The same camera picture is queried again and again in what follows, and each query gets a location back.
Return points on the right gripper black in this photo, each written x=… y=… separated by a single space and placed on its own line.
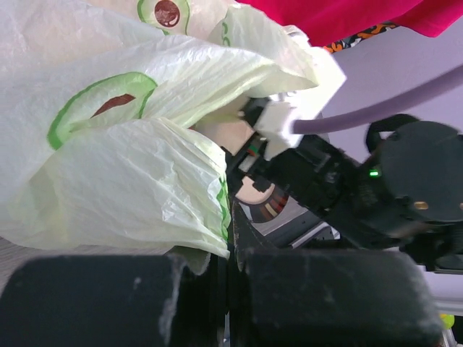
x=318 y=176

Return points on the black fruit plate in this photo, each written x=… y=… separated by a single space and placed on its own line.
x=261 y=207

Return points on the red t-shirt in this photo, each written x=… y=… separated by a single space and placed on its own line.
x=327 y=21

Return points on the orange black patterned garment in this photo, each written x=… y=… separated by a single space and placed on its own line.
x=355 y=39

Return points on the green avocado plastic bag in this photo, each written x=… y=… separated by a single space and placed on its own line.
x=97 y=109

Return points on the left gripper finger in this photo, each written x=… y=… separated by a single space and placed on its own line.
x=250 y=250

